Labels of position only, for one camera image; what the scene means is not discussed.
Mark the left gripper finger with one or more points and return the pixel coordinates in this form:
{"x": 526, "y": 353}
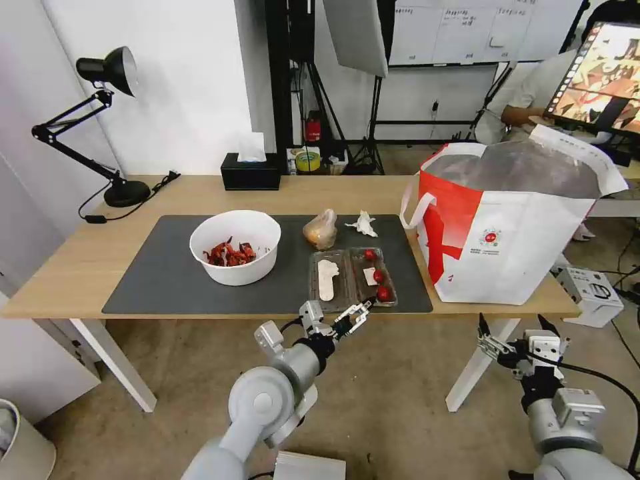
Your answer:
{"x": 359, "y": 321}
{"x": 352, "y": 310}

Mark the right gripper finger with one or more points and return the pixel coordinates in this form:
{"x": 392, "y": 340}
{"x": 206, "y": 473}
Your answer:
{"x": 492, "y": 346}
{"x": 549, "y": 326}

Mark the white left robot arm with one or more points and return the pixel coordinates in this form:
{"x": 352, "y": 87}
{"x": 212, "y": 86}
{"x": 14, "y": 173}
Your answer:
{"x": 260, "y": 400}

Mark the person's forearm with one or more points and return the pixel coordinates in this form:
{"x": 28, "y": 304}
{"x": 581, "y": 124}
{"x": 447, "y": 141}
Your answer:
{"x": 520, "y": 116}

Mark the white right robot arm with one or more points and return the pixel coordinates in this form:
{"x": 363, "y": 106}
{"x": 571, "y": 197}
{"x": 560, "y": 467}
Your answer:
{"x": 565, "y": 425}

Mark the clear bag with food scraps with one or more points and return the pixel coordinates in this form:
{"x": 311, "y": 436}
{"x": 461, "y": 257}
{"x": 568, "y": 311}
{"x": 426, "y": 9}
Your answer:
{"x": 321, "y": 231}

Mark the white and red takeout bag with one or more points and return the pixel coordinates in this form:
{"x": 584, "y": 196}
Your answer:
{"x": 500, "y": 225}

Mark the clear plastic clamshell container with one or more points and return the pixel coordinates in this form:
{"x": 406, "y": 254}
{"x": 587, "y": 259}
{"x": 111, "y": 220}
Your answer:
{"x": 346, "y": 282}

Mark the red cherry tomato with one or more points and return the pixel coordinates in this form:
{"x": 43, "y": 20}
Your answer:
{"x": 370, "y": 254}
{"x": 383, "y": 293}
{"x": 378, "y": 276}

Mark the white cardboard box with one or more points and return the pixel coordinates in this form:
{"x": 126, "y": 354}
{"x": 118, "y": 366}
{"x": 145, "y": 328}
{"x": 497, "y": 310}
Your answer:
{"x": 590, "y": 295}

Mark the crumpled white tissue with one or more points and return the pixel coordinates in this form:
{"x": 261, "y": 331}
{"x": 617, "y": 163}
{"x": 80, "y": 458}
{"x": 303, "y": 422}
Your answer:
{"x": 365, "y": 224}

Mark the white round paper bowl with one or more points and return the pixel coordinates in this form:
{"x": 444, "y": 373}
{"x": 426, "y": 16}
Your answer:
{"x": 240, "y": 274}

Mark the white robot front shell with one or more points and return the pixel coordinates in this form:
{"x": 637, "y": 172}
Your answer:
{"x": 310, "y": 466}

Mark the red crayfish shells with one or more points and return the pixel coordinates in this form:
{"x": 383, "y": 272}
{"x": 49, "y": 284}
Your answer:
{"x": 225, "y": 254}

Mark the yellow green tape roll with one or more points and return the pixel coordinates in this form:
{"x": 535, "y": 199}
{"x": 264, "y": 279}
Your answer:
{"x": 307, "y": 161}

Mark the black light stand tripod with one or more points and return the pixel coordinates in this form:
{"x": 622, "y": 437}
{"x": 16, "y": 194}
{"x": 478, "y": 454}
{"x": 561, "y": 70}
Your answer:
{"x": 367, "y": 145}

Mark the black tissue box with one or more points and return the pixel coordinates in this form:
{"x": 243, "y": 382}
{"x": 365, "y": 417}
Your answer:
{"x": 250, "y": 176}

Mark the small red canister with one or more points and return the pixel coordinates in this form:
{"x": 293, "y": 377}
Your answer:
{"x": 313, "y": 131}

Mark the dark grey desk mat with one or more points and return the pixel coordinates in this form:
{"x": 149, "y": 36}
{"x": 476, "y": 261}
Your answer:
{"x": 150, "y": 280}

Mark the white tissue sheet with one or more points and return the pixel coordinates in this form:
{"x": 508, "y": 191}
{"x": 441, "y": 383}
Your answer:
{"x": 251, "y": 147}

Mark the person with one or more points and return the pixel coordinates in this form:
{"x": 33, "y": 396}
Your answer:
{"x": 525, "y": 85}

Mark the black desk lamp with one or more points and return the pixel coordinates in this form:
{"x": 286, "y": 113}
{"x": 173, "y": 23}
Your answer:
{"x": 125, "y": 192}

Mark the black computer monitor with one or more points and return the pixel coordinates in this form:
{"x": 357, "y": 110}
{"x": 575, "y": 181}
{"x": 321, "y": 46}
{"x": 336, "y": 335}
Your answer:
{"x": 600, "y": 75}

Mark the wooden table with white legs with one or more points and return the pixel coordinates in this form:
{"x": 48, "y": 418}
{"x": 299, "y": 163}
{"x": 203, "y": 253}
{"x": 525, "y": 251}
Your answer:
{"x": 60, "y": 270}

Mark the grey softbox light panel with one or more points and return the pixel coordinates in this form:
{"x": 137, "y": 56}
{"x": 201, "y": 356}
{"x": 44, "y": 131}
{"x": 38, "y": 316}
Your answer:
{"x": 357, "y": 35}

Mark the white cabinet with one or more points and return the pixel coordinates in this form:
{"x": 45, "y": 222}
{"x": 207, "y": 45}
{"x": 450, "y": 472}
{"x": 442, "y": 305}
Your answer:
{"x": 35, "y": 360}

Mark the whiteboard with writing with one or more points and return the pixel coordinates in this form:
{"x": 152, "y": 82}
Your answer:
{"x": 460, "y": 30}

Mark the pale round waste bin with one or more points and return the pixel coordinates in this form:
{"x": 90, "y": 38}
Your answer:
{"x": 20, "y": 445}

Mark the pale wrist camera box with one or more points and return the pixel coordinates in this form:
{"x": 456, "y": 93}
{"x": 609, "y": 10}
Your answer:
{"x": 544, "y": 347}
{"x": 311, "y": 314}

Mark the black metal frame post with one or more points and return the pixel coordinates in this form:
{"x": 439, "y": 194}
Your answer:
{"x": 280, "y": 75}

